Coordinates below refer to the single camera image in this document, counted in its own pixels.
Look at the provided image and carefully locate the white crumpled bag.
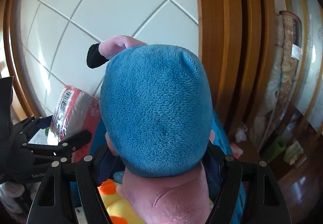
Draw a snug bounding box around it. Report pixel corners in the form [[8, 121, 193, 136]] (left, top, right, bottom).
[[284, 139, 303, 164]]

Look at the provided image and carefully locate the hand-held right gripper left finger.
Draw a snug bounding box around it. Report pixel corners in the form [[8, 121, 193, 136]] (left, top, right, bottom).
[[26, 142, 119, 224]]

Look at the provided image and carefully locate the pink tissue pack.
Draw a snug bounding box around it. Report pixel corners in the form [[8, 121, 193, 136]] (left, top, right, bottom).
[[49, 85, 101, 164]]

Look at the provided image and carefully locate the pink pig plush toy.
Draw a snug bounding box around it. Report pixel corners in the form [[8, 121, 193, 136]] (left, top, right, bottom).
[[86, 35, 212, 224]]

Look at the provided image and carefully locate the yellow duck plush toy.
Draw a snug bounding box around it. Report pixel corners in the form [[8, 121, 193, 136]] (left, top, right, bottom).
[[97, 179, 147, 224]]

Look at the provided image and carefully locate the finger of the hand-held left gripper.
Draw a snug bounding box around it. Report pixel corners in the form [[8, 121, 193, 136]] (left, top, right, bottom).
[[21, 130, 92, 164], [14, 115, 55, 142]]

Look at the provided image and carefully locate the blue plastic container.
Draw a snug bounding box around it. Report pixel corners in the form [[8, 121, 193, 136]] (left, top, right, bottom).
[[71, 110, 249, 224]]

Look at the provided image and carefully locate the green rolled mat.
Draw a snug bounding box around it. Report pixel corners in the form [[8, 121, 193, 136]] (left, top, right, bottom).
[[262, 136, 287, 161]]

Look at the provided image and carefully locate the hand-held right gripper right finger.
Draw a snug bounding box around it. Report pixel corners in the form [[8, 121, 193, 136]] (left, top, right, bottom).
[[202, 142, 293, 224]]

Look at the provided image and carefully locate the wooden door frame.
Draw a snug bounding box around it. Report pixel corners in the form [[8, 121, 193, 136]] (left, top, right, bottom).
[[193, 0, 288, 144]]

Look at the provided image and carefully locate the frosted glass sliding door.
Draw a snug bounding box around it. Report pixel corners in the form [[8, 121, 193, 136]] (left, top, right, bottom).
[[285, 0, 323, 139]]

